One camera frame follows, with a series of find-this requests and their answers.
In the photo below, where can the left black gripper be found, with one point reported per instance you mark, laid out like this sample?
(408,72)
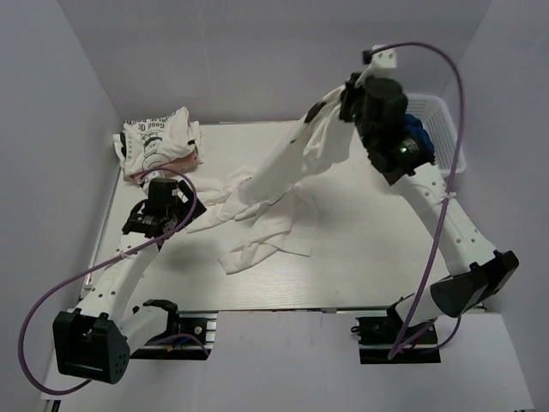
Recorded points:
(185,190)

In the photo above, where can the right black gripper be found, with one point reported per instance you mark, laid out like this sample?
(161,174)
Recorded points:
(351,92)

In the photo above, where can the white t-shirt with tag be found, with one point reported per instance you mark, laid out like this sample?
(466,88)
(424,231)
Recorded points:
(317,142)

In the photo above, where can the white logo t-shirt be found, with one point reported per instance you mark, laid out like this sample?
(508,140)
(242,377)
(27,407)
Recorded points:
(289,225)

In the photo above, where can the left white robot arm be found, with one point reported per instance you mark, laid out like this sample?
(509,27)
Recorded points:
(96,339)

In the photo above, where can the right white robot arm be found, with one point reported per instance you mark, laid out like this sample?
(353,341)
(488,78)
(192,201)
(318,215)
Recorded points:
(477,270)

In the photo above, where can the blue t-shirt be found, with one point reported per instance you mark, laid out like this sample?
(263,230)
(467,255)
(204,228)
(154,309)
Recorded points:
(415,127)

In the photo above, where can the white plastic basket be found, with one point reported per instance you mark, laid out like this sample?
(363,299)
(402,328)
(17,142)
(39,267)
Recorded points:
(433,112)

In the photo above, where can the folded printed white t-shirt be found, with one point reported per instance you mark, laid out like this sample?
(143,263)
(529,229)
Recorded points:
(174,135)

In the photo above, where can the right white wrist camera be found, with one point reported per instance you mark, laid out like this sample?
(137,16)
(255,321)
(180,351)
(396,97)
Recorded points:
(379,63)

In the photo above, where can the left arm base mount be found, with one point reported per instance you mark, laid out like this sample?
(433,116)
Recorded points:
(184,336)

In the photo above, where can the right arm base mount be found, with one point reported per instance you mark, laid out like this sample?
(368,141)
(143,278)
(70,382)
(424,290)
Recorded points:
(377,336)

